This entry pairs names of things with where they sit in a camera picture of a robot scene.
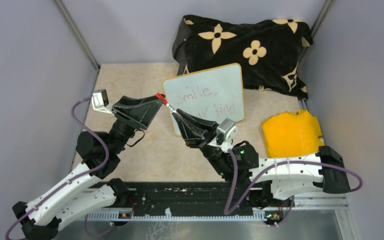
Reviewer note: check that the white red capped marker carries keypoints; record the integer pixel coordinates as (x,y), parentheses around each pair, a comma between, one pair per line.
(171,109)

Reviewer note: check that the black floral pillow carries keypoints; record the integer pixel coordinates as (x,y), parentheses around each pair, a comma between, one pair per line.
(268,52)

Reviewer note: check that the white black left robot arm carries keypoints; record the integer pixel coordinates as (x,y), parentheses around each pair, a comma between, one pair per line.
(44,217)

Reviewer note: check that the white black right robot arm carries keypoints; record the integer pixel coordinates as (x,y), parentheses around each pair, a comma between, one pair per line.
(241,165)

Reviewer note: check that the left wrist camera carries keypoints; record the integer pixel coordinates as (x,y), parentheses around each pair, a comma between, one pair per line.
(100,101)

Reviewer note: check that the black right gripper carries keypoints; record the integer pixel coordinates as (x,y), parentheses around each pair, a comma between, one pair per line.
(193,135)

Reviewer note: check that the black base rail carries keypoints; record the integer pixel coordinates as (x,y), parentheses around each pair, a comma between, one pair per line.
(196,202)

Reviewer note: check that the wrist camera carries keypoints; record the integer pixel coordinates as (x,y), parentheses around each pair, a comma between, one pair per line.
(225,132)
(100,101)

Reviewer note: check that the red marker cap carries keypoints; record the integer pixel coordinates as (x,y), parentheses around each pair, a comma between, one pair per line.
(162,97)

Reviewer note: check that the yellow framed whiteboard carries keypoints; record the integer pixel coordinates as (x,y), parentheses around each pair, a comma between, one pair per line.
(212,94)

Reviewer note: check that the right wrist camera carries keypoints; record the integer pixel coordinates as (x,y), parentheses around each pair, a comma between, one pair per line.
(225,132)

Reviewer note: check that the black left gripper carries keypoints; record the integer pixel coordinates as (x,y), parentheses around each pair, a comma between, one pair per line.
(137,112)

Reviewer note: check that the yellow cloth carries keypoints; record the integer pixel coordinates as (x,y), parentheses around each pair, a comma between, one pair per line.
(292,134)

